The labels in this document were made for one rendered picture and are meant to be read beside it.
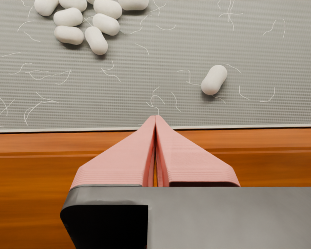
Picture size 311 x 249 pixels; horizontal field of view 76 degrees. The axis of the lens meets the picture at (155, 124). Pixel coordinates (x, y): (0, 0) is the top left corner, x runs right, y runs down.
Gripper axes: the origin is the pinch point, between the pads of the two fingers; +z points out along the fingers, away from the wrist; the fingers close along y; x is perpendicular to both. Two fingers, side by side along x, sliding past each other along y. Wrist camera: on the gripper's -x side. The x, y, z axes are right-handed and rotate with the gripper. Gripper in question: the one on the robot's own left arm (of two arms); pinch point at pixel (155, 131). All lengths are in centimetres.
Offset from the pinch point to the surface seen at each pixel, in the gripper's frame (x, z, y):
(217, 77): 0.3, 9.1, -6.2
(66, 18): -4.2, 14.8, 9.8
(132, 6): -5.1, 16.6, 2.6
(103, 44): -2.1, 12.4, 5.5
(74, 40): -2.3, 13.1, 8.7
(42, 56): -0.5, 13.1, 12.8
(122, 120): 4.3, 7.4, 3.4
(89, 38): -2.5, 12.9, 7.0
